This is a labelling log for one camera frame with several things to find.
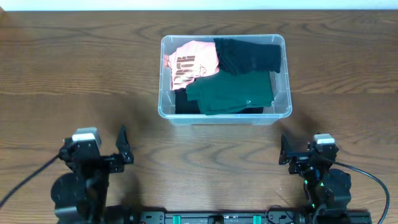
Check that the dark navy garment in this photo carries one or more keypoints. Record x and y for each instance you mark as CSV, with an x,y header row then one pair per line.
x,y
240,57

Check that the pink printed t-shirt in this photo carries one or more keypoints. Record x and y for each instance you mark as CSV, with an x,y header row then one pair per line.
x,y
192,60

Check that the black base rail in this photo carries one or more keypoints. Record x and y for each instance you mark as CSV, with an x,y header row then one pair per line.
x,y
276,215

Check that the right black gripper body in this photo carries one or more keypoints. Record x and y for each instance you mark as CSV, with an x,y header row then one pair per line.
x,y
300,165

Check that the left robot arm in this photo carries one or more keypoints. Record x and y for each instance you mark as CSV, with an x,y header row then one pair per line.
x,y
80,196

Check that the black sweater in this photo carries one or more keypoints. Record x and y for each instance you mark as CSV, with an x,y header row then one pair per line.
x,y
183,106

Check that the clear plastic storage bin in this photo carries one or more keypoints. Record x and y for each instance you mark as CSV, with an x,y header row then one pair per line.
x,y
281,106

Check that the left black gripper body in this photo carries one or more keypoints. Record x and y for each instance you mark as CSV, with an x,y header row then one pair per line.
x,y
101,159

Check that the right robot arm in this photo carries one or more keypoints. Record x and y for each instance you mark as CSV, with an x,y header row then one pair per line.
x,y
327,190

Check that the dark green garment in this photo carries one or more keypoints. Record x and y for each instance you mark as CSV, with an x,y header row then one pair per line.
x,y
225,93

